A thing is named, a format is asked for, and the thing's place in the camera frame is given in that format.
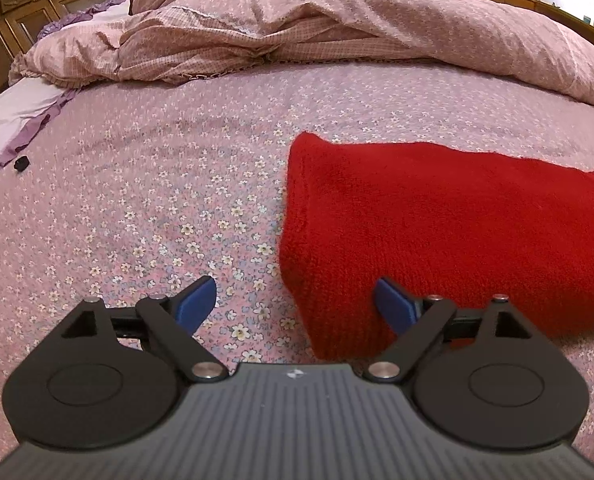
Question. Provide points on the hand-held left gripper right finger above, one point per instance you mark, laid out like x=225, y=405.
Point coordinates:
x=395, y=308

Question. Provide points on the light purple ruffled pillow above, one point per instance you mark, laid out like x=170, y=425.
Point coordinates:
x=12, y=115

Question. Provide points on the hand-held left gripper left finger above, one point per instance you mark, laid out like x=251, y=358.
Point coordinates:
x=197, y=306

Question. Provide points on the small black object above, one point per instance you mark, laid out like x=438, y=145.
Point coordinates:
x=22, y=163

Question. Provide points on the red knit sweater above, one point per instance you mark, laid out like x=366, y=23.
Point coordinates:
x=427, y=220

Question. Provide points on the wooden headboard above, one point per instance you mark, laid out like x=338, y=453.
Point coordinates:
x=22, y=10

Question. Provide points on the pink floral bed sheet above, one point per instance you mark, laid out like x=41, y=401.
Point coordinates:
x=152, y=170

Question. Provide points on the pink floral duvet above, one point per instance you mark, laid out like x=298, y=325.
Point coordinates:
x=327, y=15

